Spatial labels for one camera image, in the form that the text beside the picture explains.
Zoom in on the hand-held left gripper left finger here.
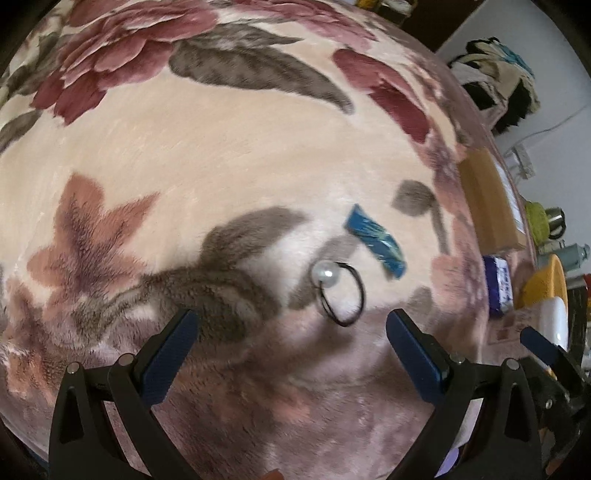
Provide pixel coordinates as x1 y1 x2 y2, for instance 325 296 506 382
48 309 200 480

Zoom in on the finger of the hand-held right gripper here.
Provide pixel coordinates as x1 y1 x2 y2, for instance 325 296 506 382
520 325 591 403

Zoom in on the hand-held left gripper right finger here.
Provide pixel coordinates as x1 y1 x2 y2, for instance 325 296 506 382
385 308 543 480

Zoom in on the orange plastic mesh basket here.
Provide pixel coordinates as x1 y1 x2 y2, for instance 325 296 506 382
521 254 568 310

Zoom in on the black hair tie with pearl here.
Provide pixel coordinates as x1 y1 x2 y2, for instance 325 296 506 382
310 260 366 328

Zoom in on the white plastic bottle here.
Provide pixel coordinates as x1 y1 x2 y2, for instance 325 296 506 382
531 296 570 352

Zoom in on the pale green thermos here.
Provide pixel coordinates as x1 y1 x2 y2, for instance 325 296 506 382
556 243 591 273

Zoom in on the steel electric kettle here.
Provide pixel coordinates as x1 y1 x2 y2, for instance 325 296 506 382
545 208 566 240

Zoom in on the teal foil packet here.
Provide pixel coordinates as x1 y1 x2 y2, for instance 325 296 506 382
342 204 409 280

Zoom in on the cardboard box with label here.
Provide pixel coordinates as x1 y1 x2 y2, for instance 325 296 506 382
459 149 527 254

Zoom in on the pile of clothes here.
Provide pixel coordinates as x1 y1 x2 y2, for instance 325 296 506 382
450 37 541 134

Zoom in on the dark brown door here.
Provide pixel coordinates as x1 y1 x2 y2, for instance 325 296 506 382
402 0 485 54

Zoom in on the wall power outlet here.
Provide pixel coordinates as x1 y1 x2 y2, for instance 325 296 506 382
505 144 536 178

